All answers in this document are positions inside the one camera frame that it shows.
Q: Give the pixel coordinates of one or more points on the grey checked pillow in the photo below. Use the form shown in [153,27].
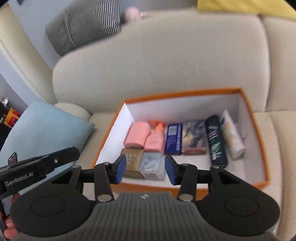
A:
[85,25]

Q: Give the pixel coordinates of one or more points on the person's left hand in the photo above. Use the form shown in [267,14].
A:
[9,228]

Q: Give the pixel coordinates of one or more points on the yellow pillow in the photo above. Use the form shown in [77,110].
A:
[242,5]

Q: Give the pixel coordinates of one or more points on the pink plush toy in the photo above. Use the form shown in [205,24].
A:
[132,14]

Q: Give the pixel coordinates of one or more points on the white tube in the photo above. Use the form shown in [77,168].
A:
[231,136]

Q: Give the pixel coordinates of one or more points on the clear plastic box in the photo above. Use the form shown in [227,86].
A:
[151,164]

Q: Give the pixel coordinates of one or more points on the dark green spray can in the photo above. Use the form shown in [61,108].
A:
[215,143]

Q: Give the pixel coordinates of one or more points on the pink spray bottle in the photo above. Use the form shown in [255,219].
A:
[153,141]

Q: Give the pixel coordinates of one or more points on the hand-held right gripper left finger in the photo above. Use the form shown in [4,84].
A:
[120,168]

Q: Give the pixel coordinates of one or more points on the orange storage box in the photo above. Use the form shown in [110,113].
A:
[185,109]

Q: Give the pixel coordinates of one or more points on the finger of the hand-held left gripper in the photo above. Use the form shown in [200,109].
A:
[64,156]

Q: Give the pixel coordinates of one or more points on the light blue pillow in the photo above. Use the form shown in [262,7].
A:
[46,129]

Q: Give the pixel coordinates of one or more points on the yellow red toy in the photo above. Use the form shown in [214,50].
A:
[12,117]

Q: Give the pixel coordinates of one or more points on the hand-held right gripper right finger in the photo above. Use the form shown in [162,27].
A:
[171,170]

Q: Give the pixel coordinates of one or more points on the beige sofa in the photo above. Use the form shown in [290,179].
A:
[161,58]

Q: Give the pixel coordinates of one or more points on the blue tin box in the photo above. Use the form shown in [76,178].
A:
[173,141]

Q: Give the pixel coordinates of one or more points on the illustrated card box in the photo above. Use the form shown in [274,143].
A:
[194,139]

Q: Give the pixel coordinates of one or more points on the gold cardboard box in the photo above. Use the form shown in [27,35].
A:
[133,160]

